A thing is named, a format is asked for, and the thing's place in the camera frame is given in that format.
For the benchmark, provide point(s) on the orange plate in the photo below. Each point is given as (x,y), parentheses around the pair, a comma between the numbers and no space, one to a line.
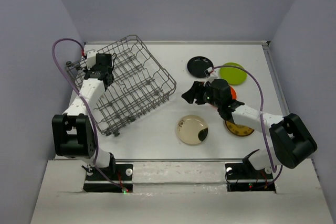
(233,93)

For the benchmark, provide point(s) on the yellow patterned dark plate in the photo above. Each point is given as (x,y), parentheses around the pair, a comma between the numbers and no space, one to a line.
(238,130)

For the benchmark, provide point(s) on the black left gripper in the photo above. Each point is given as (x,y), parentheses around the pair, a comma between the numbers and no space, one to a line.
(92,69)

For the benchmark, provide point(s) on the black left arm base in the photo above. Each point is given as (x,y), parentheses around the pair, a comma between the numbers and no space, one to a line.
(108,182)

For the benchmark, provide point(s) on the cream plate black patch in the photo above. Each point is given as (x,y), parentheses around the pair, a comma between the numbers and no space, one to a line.
(192,130)

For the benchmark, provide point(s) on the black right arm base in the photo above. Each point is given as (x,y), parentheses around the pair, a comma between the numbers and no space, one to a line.
(240,179)

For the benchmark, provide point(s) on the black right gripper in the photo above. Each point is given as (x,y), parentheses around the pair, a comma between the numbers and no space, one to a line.
(195,92)

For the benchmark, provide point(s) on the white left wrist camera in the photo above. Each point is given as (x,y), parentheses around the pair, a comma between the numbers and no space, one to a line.
(90,58)

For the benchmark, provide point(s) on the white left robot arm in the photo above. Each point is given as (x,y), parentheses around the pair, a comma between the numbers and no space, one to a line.
(75,133)

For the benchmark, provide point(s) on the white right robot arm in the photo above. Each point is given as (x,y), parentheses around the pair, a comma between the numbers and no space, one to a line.
(291,142)

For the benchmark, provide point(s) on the lime green plate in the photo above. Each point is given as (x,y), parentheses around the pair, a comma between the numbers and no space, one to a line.
(233,75)

